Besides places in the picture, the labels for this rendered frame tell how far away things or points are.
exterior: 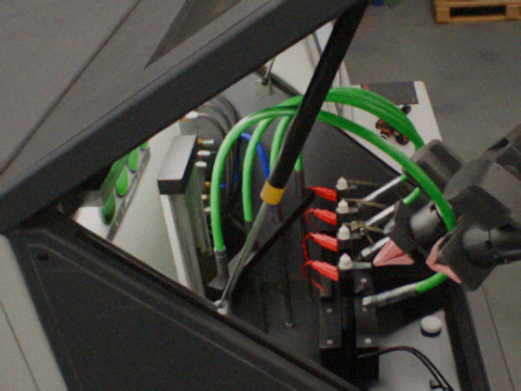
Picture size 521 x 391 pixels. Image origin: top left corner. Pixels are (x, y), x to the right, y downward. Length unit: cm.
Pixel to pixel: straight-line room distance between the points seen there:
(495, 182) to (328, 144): 64
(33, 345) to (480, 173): 51
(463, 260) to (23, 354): 51
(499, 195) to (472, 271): 14
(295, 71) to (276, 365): 70
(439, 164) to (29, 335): 57
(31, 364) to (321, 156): 74
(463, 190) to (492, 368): 50
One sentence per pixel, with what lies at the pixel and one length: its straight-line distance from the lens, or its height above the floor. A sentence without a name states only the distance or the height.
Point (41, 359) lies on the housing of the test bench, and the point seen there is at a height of 128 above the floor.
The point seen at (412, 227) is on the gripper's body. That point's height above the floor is 121.
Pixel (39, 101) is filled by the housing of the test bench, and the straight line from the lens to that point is 81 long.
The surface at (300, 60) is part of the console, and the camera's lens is 128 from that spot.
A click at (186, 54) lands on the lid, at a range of 53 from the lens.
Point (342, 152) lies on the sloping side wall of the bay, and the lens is 131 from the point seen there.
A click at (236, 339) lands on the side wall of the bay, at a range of 71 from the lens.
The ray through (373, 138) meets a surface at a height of 140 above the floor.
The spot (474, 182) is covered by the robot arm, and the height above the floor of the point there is 142.
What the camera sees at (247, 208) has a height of 118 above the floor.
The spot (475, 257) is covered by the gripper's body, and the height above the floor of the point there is 129.
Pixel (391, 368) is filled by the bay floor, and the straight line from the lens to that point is 130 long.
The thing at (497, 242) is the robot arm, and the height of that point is 133.
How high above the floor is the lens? 179
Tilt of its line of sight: 33 degrees down
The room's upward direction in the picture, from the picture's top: 6 degrees counter-clockwise
